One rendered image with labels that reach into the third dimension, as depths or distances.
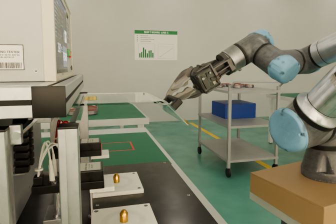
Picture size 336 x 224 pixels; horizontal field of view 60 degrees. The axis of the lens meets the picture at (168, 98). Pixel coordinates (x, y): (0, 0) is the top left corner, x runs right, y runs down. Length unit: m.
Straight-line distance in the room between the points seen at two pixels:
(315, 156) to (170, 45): 5.43
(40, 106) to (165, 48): 5.76
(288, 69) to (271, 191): 0.35
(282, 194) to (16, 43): 0.74
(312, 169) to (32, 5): 0.81
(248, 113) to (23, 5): 3.20
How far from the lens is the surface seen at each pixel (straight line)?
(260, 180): 0.95
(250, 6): 7.00
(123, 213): 0.74
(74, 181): 0.49
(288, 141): 0.80
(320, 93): 0.76
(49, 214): 0.73
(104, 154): 0.92
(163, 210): 0.82
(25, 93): 0.45
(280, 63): 0.84
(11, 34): 0.60
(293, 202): 0.87
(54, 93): 0.44
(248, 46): 0.89
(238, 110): 3.52
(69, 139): 0.48
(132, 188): 0.92
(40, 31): 0.59
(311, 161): 0.95
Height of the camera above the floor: 1.14
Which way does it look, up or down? 6 degrees down
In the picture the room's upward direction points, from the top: straight up
